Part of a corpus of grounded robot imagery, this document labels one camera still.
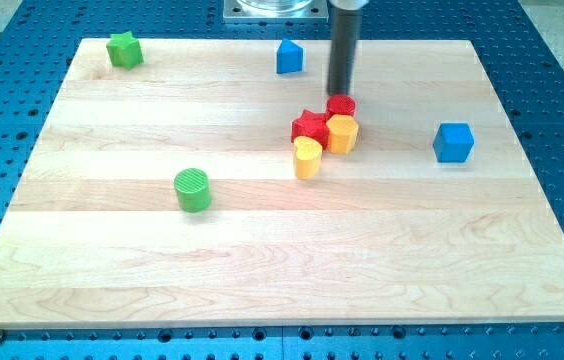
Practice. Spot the blue triangle block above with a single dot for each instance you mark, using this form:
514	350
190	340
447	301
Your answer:
289	57

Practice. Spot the blue cube block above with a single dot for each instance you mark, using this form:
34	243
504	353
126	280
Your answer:
453	142

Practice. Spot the yellow heart block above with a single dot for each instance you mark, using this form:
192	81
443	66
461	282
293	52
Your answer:
307	157

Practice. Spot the red star block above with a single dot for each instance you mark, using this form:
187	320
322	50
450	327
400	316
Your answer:
312	125

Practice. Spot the yellow hexagon block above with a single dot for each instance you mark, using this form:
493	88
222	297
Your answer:
343	132

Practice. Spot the green cylinder block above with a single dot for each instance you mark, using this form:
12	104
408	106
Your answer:
193	190

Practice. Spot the red cylinder block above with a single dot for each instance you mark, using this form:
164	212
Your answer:
340	104

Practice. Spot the light wooden board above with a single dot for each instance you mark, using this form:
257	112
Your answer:
94	236

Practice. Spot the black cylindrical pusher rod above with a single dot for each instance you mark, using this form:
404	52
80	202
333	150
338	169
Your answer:
346	23

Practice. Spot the green star block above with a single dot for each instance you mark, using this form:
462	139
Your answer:
124	50

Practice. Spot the blue perforated metal table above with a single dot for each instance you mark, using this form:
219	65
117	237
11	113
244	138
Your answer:
37	44

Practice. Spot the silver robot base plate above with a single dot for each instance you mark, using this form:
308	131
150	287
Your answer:
261	10

